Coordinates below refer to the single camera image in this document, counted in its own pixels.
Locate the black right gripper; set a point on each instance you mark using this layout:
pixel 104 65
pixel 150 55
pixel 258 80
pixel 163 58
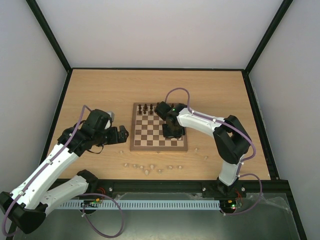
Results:
pixel 172 130

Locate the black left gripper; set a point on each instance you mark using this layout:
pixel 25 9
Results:
pixel 123 138

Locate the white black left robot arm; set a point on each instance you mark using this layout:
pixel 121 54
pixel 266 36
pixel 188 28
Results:
pixel 28 205

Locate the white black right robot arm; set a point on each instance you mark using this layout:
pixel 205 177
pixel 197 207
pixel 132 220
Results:
pixel 231 139

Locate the wooden chess board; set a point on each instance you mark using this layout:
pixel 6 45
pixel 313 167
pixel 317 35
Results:
pixel 147 135

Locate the left controller circuit board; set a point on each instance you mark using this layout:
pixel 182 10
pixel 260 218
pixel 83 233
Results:
pixel 91 203

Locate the controller circuit board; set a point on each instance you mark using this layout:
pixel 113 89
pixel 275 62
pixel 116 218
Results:
pixel 235 203
pixel 91 203

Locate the right controller circuit board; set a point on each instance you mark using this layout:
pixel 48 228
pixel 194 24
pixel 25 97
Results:
pixel 235 203

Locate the dark knight back row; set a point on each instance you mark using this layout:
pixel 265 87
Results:
pixel 145 108

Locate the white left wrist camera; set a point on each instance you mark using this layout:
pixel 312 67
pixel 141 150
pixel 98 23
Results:
pixel 111 117

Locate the black front mounting rail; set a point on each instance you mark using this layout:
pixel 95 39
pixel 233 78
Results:
pixel 208 188

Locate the white slotted cable duct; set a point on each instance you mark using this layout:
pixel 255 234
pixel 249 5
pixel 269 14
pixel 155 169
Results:
pixel 211 205

